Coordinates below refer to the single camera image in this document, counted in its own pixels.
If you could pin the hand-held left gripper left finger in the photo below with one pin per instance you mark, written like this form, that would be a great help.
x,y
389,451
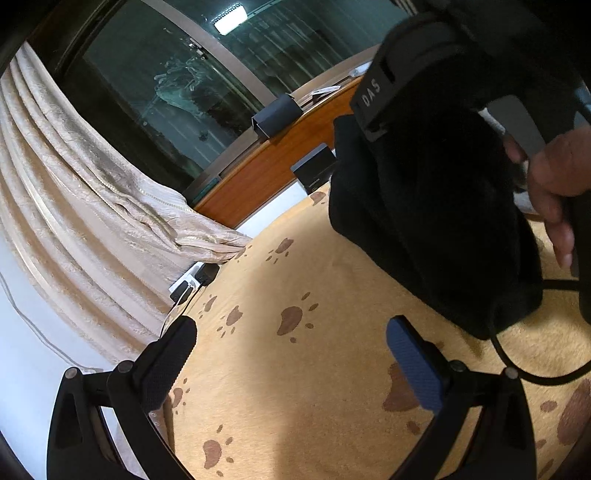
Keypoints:
x,y
166,355

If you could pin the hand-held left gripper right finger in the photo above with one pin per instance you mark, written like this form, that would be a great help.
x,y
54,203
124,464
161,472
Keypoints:
x,y
413,364

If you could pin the black knit sweater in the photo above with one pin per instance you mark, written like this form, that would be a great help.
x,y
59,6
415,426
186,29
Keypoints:
x,y
429,221

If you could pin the person's right hand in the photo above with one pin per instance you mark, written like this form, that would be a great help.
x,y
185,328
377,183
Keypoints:
x,y
558,175

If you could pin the white power strip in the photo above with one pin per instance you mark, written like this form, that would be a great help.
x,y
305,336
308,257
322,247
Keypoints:
x,y
184,284

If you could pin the black plug adapter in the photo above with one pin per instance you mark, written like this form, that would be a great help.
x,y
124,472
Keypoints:
x,y
205,274

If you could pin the paw print beige blanket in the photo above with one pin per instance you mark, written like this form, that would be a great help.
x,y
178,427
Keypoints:
x,y
323,392

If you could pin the flat black cardboard box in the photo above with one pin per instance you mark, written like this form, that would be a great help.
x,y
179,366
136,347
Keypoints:
x,y
316,168

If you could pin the open black box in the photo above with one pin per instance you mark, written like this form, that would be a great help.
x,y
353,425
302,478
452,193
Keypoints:
x,y
277,115

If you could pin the beige curtain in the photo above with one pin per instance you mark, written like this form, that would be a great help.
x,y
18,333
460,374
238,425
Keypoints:
x,y
69,184

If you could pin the wooden window sill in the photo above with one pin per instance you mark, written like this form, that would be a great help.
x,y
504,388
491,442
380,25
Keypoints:
x,y
258,175

